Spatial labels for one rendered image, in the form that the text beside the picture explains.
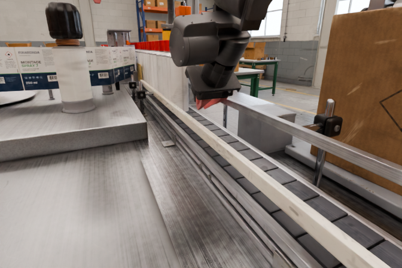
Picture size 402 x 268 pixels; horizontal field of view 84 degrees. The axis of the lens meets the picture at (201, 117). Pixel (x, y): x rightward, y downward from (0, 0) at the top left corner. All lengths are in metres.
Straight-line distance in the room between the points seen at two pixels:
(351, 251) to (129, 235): 0.25
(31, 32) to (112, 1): 2.52
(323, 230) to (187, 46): 0.26
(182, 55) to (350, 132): 0.32
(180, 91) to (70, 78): 0.31
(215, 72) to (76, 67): 0.44
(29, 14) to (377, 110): 8.27
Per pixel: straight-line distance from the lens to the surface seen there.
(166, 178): 0.44
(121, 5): 8.63
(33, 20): 8.34
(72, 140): 0.60
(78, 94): 0.73
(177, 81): 0.62
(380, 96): 0.44
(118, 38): 1.25
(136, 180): 0.44
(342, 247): 0.24
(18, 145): 0.62
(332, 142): 0.30
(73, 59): 0.72
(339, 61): 0.47
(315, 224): 0.25
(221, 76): 0.41
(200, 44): 0.34
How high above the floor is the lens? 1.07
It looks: 18 degrees down
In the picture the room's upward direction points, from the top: straight up
